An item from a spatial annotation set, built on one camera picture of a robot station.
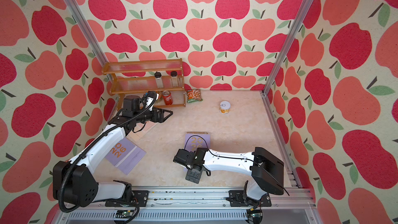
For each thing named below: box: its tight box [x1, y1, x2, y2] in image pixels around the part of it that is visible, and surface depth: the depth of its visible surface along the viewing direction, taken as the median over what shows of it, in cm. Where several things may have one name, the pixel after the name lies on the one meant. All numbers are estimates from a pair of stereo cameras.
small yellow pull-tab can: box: [219, 100, 231, 115], surface depth 107 cm
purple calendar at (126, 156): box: [104, 137, 147, 176], surface depth 88 cm
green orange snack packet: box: [187, 88, 204, 104], surface depth 117 cm
